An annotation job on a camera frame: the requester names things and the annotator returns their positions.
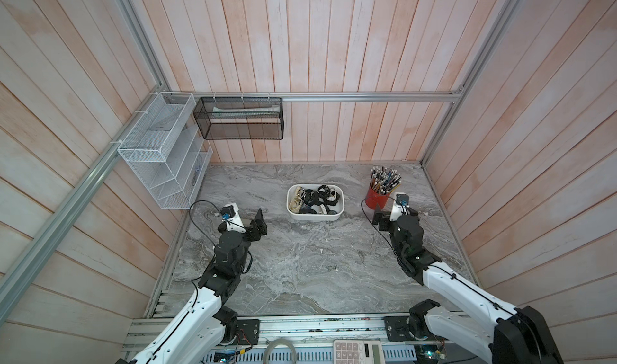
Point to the beige band watch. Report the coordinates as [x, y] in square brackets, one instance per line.
[296, 204]

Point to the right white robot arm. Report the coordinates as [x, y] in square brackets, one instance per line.
[493, 330]

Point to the small black watch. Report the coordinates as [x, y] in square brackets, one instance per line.
[324, 192]

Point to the gold metal watch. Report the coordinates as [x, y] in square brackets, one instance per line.
[333, 198]

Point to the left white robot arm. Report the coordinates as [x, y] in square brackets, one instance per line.
[204, 321]

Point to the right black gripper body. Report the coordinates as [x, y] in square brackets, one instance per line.
[386, 226]

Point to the bundle of pens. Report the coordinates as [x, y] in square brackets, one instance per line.
[384, 180]

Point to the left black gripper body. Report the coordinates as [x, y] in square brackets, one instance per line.
[246, 241]

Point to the black mesh wall basket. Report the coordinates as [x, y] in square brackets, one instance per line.
[240, 118]

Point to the white wire mesh shelf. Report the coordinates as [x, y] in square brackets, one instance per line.
[166, 151]

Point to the white plastic storage box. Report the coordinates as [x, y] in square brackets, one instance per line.
[314, 213]

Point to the black chunky watch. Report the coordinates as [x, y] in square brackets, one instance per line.
[311, 198]

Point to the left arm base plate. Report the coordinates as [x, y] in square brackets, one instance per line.
[243, 332]

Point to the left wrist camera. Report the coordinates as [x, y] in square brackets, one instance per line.
[231, 219]

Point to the red pen cup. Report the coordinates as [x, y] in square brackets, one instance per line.
[377, 197]

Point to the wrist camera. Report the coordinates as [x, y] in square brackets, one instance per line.
[400, 207]
[231, 219]

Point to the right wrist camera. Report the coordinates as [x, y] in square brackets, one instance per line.
[400, 207]

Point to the white calculator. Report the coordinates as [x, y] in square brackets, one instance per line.
[358, 352]

